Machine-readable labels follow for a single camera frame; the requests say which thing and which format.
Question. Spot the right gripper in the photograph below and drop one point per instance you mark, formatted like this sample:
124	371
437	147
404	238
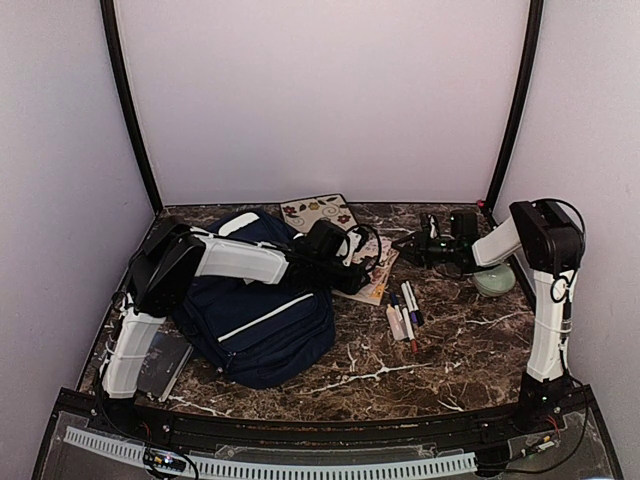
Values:
421	254

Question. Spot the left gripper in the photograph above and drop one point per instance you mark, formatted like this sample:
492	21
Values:
357	275

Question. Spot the orange Treehouse book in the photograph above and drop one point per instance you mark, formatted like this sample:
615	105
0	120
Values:
373	292

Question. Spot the navy blue student backpack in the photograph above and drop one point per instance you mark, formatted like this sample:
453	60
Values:
258	335

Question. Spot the Taming of the Shrew book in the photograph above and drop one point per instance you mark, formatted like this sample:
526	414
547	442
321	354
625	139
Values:
380	250

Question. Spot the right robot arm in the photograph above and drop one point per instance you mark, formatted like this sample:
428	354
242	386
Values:
552	234

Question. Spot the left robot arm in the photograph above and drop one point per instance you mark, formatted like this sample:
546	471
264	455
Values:
251	245

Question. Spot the floral pattern notebook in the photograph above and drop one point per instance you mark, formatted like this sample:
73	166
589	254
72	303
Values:
301	214

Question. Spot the white marker black cap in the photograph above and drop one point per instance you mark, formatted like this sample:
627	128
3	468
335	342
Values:
410	300

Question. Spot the green ceramic bowl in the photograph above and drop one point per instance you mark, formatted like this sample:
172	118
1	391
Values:
494	282

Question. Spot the white marker purple cap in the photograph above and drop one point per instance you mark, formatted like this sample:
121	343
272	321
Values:
409	329

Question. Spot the dark Wuthering Heights book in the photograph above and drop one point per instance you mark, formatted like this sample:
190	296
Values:
164	361

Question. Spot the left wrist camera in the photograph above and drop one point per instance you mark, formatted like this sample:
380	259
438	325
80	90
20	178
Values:
328	241

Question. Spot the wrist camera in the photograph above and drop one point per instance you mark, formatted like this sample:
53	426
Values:
328	241
463	225

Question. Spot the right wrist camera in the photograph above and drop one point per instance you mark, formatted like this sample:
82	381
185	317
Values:
463	225

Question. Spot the black front rail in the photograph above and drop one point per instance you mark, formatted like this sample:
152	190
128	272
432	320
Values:
182	426

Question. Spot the right black frame post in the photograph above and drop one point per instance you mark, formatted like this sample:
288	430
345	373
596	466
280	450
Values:
520	94

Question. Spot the black frame post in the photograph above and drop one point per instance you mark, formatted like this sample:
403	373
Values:
520	94
128	109

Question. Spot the white slotted cable duct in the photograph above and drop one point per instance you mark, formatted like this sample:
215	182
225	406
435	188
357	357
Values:
257	463

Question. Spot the left black frame post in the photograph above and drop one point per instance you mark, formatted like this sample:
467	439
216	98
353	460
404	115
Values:
128	109

